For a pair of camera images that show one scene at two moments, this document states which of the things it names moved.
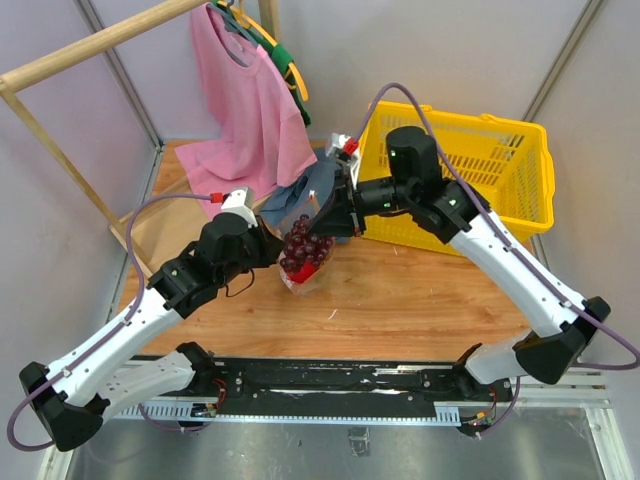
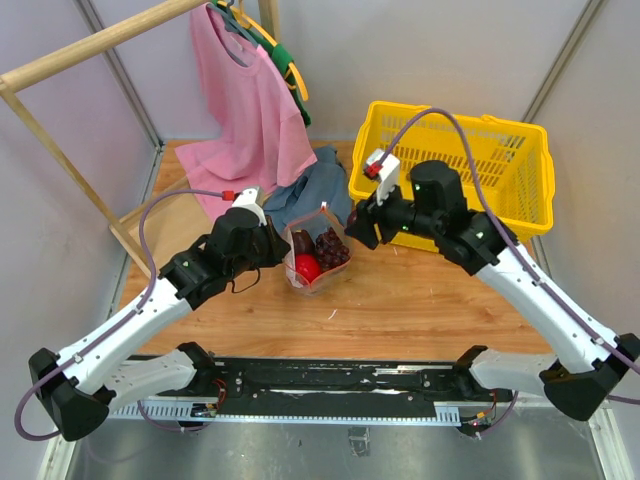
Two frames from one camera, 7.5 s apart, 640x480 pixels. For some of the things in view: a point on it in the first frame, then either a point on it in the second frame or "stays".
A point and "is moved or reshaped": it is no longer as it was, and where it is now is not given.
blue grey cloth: x=303 y=194 stays
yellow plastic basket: x=509 y=166 stays
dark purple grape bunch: x=301 y=247 -> x=330 y=251
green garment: x=282 y=55 stays
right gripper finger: x=336 y=218 -> x=363 y=229
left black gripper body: x=257 y=254 stays
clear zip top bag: x=305 y=257 is moved or reshaped
